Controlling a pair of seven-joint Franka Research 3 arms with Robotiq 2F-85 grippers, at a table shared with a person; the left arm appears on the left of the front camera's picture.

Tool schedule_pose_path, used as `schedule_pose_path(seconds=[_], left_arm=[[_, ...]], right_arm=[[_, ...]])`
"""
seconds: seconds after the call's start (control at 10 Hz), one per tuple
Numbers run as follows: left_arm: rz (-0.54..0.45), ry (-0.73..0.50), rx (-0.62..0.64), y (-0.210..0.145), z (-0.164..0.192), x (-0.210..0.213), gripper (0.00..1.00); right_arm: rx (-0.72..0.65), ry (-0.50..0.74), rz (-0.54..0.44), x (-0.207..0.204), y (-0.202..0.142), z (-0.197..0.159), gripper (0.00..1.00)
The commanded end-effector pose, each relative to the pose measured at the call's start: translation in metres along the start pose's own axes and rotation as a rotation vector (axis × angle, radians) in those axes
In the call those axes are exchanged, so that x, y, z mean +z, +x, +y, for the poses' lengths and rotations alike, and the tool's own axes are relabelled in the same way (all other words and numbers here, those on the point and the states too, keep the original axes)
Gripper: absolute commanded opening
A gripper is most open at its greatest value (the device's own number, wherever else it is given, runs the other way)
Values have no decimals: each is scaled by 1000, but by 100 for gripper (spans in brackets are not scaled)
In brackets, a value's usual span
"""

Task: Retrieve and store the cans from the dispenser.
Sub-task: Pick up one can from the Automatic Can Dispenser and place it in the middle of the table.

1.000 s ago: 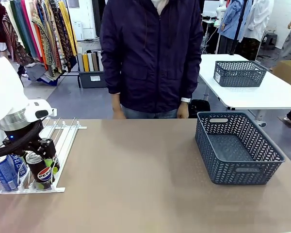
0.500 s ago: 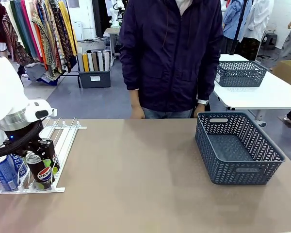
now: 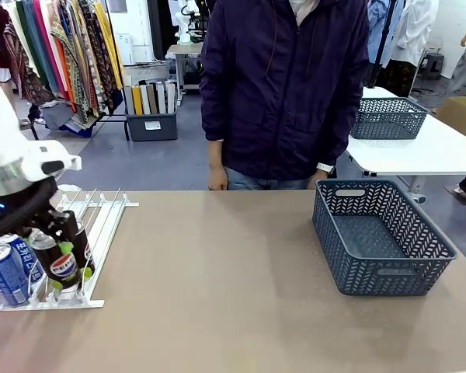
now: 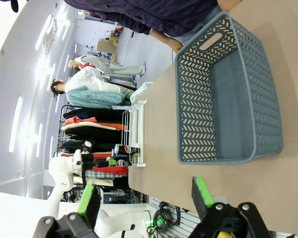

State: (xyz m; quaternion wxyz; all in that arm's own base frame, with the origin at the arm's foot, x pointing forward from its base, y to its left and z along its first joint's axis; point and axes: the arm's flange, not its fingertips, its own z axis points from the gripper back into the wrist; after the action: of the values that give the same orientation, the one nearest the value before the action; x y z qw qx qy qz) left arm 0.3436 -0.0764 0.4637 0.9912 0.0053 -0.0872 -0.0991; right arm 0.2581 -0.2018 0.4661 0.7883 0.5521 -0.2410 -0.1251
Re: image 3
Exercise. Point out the light blue hanging shirt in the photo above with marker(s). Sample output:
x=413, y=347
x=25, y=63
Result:
x=378, y=27

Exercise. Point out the white hanging coat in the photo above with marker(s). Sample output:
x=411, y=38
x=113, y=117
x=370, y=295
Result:
x=413, y=31

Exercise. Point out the person's blue jeans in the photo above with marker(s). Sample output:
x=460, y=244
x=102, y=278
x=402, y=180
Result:
x=272, y=183

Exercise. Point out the white side table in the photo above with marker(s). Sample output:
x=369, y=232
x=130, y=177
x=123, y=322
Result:
x=431, y=155

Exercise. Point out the white wrist watch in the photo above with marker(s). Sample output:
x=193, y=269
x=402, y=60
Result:
x=325, y=168

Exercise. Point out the yellow fabric roll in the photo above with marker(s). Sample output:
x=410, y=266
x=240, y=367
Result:
x=137, y=100

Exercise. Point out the person's left forearm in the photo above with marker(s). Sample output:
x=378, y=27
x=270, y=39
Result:
x=345, y=128

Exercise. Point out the brown cardboard box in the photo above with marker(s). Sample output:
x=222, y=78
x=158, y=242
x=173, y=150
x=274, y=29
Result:
x=464, y=114

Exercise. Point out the grey background work table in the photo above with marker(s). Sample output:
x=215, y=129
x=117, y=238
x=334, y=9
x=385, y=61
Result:
x=182, y=50

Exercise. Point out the clear white plastic bag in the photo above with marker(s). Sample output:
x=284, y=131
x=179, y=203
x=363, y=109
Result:
x=68, y=188

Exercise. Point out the blue-grey woven plastic basket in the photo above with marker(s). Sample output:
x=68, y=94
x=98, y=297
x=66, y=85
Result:
x=388, y=124
x=373, y=237

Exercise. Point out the grey plastic storage bin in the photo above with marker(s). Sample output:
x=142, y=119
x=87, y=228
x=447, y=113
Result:
x=151, y=126

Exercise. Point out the grey fabric roll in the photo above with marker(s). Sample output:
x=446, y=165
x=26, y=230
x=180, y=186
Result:
x=129, y=101

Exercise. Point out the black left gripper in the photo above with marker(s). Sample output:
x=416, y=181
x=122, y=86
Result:
x=19, y=219

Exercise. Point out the blue Pocari Sweat can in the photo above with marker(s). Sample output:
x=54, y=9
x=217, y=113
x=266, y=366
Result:
x=30, y=261
x=5, y=277

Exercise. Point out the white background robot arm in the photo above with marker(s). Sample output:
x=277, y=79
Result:
x=184, y=23

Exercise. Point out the orange hanging cloth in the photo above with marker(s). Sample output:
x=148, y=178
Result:
x=67, y=77

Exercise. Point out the white air purifier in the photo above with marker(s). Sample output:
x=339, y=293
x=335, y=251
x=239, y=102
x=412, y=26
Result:
x=124, y=48

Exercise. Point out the person in navy jacket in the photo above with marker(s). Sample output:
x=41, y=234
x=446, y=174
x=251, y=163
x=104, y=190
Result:
x=279, y=97

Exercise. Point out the brown fabric roll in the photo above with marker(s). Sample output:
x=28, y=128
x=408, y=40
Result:
x=152, y=98

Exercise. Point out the dark plastic stool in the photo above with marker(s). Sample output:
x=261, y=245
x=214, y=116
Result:
x=432, y=64

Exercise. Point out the patterned hanging cloth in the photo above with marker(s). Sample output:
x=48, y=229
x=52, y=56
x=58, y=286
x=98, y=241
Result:
x=83, y=58

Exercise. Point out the person's right hand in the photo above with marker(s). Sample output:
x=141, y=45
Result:
x=218, y=179

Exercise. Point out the yellow hanging cloth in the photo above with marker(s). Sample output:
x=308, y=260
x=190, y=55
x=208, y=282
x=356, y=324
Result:
x=108, y=42

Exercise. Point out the person's right forearm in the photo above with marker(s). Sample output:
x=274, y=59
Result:
x=213, y=116

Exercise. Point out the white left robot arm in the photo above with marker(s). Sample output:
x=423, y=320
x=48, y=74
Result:
x=7, y=155

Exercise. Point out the white fabric roll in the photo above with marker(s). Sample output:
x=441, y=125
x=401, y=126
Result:
x=145, y=99
x=161, y=98
x=171, y=97

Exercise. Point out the person's left hand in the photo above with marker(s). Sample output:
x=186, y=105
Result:
x=323, y=176

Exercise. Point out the teal hanging cloth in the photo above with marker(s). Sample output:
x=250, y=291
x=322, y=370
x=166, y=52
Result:
x=39, y=42

